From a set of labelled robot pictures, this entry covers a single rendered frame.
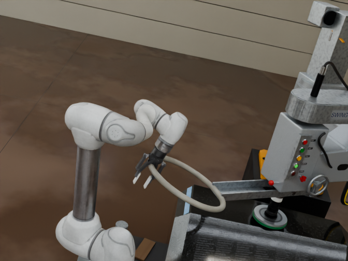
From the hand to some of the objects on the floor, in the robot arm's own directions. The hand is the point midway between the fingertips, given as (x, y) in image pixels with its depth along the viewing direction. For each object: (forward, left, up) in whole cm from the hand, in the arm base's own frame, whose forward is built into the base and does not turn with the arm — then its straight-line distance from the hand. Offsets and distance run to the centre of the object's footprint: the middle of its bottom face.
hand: (141, 180), depth 254 cm
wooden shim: (+83, -11, -114) cm, 142 cm away
